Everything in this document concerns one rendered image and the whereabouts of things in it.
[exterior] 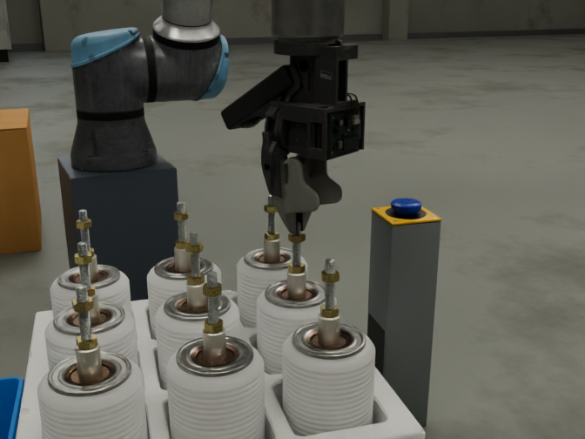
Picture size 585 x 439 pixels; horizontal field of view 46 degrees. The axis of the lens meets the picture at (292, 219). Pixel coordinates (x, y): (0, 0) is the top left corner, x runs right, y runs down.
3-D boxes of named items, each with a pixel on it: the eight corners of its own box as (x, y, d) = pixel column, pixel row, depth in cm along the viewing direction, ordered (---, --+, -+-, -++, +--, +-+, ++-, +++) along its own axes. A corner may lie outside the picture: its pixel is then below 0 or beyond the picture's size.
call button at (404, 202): (385, 212, 92) (386, 199, 91) (413, 211, 93) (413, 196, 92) (398, 222, 88) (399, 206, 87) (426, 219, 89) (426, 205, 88)
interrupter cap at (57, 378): (34, 375, 64) (33, 369, 64) (106, 348, 69) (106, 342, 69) (70, 409, 59) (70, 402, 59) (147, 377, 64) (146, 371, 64)
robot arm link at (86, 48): (71, 104, 124) (63, 27, 120) (145, 100, 129) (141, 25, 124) (78, 115, 113) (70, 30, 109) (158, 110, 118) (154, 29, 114)
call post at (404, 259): (363, 407, 102) (370, 209, 93) (406, 400, 104) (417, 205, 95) (381, 435, 96) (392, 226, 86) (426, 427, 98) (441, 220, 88)
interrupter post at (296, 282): (297, 303, 79) (297, 276, 78) (282, 297, 81) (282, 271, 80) (311, 296, 81) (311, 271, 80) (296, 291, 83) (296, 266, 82)
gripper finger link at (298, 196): (310, 248, 73) (312, 163, 70) (268, 236, 76) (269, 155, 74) (327, 241, 75) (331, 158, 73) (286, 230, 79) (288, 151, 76)
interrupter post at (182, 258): (182, 275, 87) (180, 251, 86) (171, 270, 89) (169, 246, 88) (197, 270, 89) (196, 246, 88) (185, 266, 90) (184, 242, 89)
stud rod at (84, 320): (82, 360, 64) (74, 286, 61) (92, 357, 64) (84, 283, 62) (84, 364, 63) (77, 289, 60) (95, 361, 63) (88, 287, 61)
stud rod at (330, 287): (334, 330, 69) (336, 261, 67) (325, 331, 69) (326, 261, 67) (332, 326, 70) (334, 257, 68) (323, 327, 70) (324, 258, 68)
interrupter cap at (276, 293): (299, 317, 76) (299, 311, 76) (252, 297, 81) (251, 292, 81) (341, 296, 81) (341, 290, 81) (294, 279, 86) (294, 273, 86)
